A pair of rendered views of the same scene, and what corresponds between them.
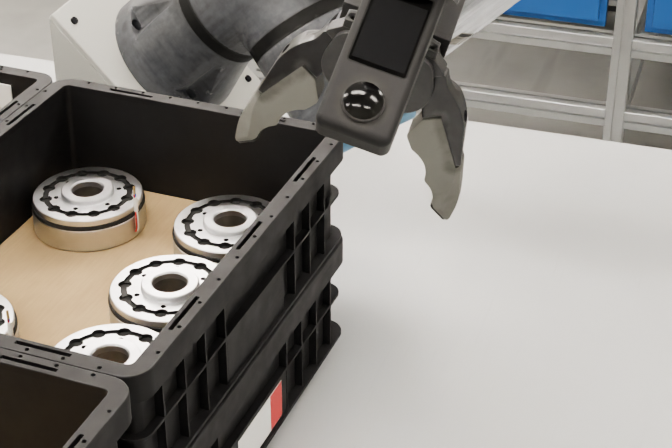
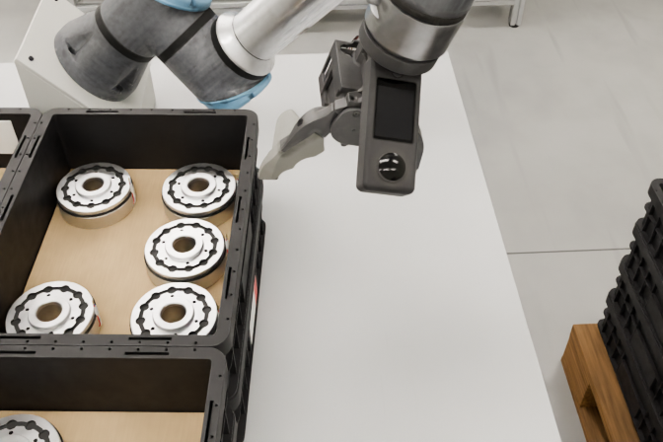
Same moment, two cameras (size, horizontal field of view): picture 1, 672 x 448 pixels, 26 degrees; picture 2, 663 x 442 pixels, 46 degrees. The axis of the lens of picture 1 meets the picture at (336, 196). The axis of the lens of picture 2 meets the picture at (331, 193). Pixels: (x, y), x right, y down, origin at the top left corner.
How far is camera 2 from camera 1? 0.38 m
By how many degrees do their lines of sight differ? 21
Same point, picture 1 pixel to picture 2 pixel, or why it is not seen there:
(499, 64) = not seen: outside the picture
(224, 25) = (137, 42)
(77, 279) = (110, 250)
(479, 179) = (297, 95)
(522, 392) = (382, 235)
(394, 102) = (410, 162)
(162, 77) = (100, 83)
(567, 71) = not seen: outside the picture
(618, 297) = not seen: hidden behind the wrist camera
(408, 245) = not seen: hidden behind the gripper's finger
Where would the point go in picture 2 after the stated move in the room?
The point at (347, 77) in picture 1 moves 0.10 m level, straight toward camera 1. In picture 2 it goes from (376, 152) to (429, 235)
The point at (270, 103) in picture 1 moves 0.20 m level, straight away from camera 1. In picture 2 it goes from (289, 157) to (223, 48)
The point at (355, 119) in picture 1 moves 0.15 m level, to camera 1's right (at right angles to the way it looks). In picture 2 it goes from (391, 182) to (549, 140)
